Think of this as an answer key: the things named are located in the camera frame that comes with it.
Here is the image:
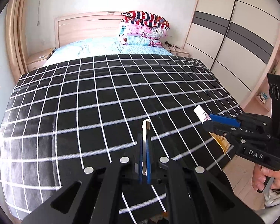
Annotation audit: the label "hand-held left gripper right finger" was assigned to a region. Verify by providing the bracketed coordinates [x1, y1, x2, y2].
[146, 133, 264, 224]

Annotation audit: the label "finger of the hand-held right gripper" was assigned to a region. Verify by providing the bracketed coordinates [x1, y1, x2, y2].
[202, 121, 265, 145]
[209, 113, 271, 134]

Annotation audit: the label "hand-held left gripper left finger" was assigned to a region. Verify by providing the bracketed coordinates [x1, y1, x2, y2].
[21, 133, 145, 224]

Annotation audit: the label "tan packet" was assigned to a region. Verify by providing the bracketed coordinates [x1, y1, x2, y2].
[209, 132, 232, 155]

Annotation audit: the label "white packaging piece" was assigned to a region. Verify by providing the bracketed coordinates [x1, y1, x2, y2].
[141, 119, 151, 175]

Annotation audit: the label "small white tube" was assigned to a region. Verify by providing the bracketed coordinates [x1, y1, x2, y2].
[193, 106, 213, 124]

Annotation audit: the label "person's right forearm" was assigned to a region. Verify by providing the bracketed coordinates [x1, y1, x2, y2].
[263, 183, 280, 210]

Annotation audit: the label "person's right hand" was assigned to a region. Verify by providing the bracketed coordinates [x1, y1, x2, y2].
[251, 164, 280, 193]

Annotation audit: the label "blue booklets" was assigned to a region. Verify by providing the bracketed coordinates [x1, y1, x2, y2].
[257, 92, 269, 104]

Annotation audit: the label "wooden corner shelf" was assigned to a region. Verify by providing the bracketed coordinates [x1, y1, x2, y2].
[243, 49, 280, 112]

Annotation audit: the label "black white checked blanket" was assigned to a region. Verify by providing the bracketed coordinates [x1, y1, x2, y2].
[0, 53, 245, 220]

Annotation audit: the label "wooden nightstand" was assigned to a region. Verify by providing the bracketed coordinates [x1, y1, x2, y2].
[164, 45, 191, 57]
[26, 48, 55, 72]

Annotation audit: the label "white grey sliding wardrobe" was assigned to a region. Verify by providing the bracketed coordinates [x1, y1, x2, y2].
[182, 0, 280, 105]

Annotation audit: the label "light blue patterned pillow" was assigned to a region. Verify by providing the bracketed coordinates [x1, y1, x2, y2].
[124, 36, 163, 47]

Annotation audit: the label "wooden headboard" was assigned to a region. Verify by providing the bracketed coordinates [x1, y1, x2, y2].
[54, 11, 131, 49]

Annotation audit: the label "black charger cable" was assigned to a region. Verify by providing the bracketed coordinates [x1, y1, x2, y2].
[164, 41, 181, 52]

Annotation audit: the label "grey wall cord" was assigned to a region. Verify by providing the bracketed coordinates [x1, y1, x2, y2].
[36, 0, 42, 26]

